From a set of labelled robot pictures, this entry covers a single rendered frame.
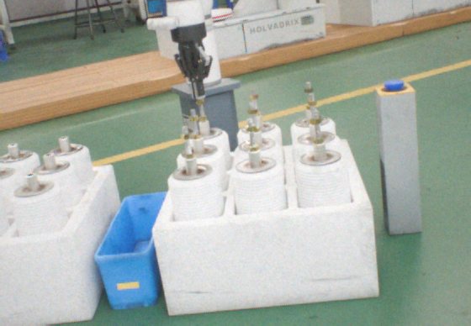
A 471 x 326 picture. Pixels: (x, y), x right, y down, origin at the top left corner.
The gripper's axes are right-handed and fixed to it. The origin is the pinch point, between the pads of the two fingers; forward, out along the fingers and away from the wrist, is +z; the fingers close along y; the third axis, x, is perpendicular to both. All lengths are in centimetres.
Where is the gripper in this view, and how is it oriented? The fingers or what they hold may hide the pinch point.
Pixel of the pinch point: (198, 89)
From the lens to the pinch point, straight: 134.4
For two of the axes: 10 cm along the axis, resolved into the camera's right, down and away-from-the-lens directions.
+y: -5.7, -1.8, 8.0
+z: 1.4, 9.4, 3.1
